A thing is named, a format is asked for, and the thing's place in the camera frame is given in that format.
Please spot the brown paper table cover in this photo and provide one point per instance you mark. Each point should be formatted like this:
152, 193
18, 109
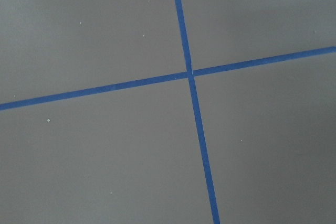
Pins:
167, 111

